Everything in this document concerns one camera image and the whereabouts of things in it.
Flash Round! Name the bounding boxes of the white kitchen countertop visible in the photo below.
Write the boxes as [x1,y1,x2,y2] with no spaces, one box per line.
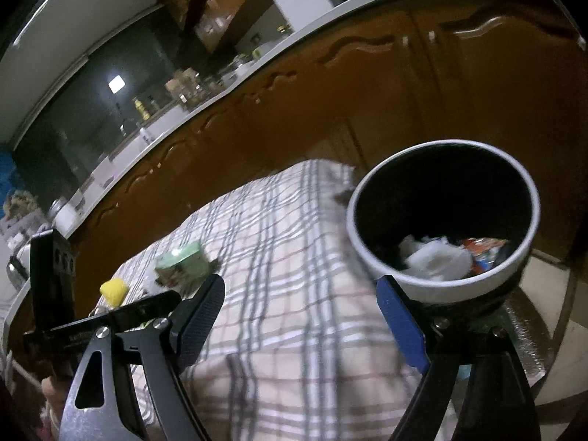
[0,0,442,327]

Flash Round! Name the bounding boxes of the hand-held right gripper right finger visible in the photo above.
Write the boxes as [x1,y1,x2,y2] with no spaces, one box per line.
[376,275,543,441]

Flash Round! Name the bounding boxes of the plaid tablecloth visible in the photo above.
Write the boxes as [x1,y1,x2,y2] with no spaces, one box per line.
[60,158,460,441]

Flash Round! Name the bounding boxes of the person's left hand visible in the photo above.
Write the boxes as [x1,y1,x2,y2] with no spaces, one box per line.
[42,374,72,428]

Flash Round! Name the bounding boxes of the white-rimmed black bin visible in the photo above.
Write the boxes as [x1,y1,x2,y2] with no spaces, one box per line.
[345,139,540,318]

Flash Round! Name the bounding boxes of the utensil holder with wooden utensils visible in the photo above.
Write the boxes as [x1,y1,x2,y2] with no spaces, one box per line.
[165,68,203,106]

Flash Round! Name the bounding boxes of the white canister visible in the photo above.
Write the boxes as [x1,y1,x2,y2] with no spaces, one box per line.
[48,197,76,235]

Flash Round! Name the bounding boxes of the dark window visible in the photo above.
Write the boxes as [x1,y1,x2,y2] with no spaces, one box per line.
[11,4,212,194]

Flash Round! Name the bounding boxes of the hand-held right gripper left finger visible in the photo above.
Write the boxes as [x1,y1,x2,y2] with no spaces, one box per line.
[57,275,226,441]

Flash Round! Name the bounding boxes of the yellow sponge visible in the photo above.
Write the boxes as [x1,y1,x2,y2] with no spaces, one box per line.
[100,279,128,308]

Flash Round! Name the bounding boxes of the wall poster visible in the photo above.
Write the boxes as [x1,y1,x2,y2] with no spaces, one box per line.
[0,147,37,240]

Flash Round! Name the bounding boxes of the sink faucet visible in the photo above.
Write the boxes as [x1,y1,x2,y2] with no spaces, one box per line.
[117,105,152,145]

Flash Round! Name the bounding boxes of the wooden lower cabinets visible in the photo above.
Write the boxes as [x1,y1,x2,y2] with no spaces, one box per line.
[9,0,588,368]

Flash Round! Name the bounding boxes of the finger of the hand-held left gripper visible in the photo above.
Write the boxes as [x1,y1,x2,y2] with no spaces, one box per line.
[105,290,183,329]

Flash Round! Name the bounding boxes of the white paper ball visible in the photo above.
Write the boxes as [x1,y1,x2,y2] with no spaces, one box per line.
[397,234,474,281]

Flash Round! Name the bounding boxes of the green carton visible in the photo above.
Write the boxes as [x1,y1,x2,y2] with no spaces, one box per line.
[155,241,213,282]

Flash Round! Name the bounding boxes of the red snack packet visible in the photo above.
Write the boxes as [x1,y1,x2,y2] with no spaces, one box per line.
[459,237,510,274]

